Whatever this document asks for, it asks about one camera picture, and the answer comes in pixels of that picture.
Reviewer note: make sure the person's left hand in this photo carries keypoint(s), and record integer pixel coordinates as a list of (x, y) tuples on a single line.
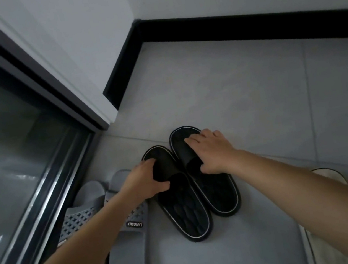
[(141, 184)]

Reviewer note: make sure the person's right hand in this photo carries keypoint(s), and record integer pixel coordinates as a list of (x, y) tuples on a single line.
[(217, 153)]

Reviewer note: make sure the person's left thumb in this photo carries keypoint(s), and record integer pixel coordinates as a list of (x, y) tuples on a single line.
[(162, 187)]

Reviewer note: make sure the person's right thumb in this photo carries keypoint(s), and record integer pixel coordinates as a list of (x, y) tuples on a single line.
[(206, 167)]

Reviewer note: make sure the black slipper with white trim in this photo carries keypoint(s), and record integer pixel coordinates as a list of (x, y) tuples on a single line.
[(187, 213), (218, 192)]

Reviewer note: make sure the person's left forearm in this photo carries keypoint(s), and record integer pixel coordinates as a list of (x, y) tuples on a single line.
[(66, 262)]

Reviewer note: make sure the person's right forearm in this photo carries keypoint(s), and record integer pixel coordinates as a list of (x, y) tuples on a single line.
[(319, 199)]

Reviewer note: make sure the grey perforated slipper with label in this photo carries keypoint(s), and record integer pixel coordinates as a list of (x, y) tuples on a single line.
[(129, 262)]

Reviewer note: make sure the black baseboard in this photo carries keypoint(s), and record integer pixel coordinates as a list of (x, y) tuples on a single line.
[(242, 25)]

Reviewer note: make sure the black framed sliding glass door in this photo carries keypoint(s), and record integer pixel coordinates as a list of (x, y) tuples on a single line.
[(7, 140)]

